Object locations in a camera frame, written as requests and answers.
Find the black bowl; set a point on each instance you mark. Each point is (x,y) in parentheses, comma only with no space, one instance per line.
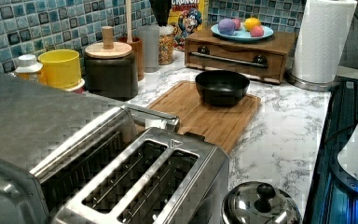
(221,87)

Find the bamboo cutting board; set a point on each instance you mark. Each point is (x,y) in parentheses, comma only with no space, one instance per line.
(220,125)

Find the cereal jar with plastic lid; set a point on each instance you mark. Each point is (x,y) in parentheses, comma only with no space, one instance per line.
(165,45)

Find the brown ceramic utensil cup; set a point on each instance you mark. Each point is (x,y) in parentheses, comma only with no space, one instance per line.
(138,50)

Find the dark canister with wooden lid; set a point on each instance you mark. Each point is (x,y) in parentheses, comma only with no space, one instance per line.
(110,68)

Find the translucent plastic cup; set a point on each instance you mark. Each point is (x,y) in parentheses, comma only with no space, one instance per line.
(149,34)

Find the yellow cereal box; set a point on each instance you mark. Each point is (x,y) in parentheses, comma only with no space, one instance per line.
(186,17)

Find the purple plush eggplant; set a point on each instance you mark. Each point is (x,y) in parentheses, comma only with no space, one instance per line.
(226,27)

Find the light blue plate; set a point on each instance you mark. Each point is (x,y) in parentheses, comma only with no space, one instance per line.
(242,35)

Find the wooden drawer box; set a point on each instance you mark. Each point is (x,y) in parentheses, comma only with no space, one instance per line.
(264,59)

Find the black utensil head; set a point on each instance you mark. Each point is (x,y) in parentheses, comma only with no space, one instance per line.
(161,10)

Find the red plush strawberry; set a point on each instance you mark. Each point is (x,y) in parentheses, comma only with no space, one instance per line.
(237,24)
(257,31)

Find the yellow plush lemon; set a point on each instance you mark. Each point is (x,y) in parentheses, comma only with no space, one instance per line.
(250,23)

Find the pot lid with black knob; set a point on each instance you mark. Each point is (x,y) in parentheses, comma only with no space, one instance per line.
(256,202)

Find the yellow cup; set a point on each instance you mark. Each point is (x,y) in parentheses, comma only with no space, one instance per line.
(61,68)

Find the metal paper towel holder base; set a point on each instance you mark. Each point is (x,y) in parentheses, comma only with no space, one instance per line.
(311,86)

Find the stainless steel toaster oven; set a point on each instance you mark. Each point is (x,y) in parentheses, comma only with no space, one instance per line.
(53,142)

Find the white cap bottle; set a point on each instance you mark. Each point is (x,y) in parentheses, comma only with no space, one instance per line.
(30,69)

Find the paper towel roll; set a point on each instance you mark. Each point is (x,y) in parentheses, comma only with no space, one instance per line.
(321,40)

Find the wooden utensil handle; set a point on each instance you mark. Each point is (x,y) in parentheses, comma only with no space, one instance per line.
(128,21)

